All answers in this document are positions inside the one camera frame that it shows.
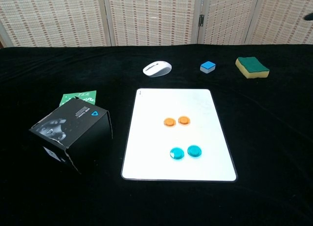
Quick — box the black cardboard box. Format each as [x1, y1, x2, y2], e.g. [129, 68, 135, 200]
[28, 96, 113, 175]

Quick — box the green tea packet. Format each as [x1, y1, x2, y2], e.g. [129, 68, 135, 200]
[59, 90, 97, 107]

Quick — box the green yellow sponge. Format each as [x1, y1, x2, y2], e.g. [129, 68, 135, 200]
[235, 56, 270, 79]

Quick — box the woven folding screen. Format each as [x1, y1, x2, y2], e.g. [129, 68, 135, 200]
[0, 0, 313, 48]

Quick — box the blue white eraser block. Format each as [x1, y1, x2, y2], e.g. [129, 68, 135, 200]
[200, 61, 217, 74]

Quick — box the white computer mouse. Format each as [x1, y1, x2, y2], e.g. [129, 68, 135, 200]
[142, 61, 172, 78]

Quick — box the white magnetic board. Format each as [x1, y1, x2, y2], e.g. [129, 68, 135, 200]
[121, 88, 238, 182]

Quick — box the black velvet tablecloth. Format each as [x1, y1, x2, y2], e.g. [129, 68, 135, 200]
[0, 44, 313, 226]

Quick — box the teal disc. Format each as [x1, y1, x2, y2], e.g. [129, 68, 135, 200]
[187, 145, 202, 158]
[169, 147, 185, 160]

